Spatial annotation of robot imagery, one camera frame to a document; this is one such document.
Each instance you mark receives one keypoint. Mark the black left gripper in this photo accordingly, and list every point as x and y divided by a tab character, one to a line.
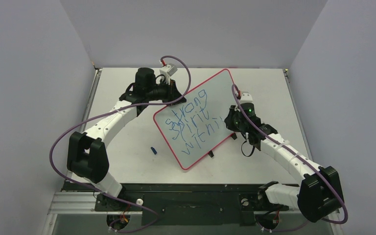
173	92

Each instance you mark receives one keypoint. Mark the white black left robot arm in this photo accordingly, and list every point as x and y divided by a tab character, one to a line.
87	151

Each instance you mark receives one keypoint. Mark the pink framed whiteboard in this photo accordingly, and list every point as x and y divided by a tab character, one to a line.
194	128

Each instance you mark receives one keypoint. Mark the black left whiteboard foot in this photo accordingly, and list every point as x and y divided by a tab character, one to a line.
211	153

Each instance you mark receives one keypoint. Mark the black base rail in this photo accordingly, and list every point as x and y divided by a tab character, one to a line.
246	206

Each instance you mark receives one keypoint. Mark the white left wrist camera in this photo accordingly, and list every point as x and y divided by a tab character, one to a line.
166	72

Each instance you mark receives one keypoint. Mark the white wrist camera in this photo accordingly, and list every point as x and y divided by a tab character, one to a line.
166	72
244	97

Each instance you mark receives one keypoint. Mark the black whiteboard foot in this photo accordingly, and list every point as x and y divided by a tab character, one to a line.
211	153
234	136

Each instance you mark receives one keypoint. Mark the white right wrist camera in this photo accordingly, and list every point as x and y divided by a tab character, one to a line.
244	97

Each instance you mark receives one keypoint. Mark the aluminium frame rail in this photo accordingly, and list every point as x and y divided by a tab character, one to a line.
74	202

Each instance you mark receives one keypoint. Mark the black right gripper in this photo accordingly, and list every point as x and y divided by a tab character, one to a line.
232	120

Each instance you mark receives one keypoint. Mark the blue marker cap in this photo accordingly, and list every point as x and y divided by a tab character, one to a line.
153	150

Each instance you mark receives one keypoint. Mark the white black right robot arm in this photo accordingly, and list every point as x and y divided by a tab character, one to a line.
319	191

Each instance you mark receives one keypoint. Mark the black right whiteboard foot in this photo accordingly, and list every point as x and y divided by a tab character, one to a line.
234	136

